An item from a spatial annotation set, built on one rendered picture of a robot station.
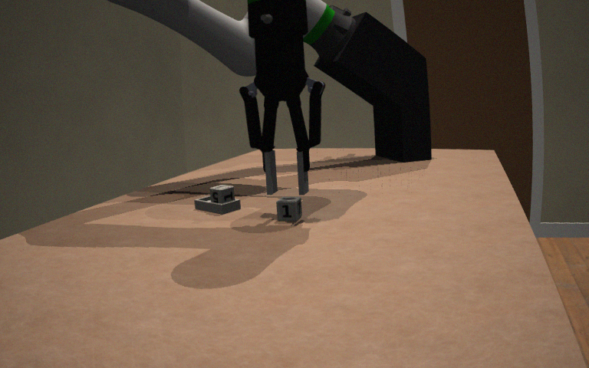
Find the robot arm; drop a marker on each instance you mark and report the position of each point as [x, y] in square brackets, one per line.
[233, 42]

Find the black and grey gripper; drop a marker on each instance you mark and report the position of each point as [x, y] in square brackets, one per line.
[281, 75]

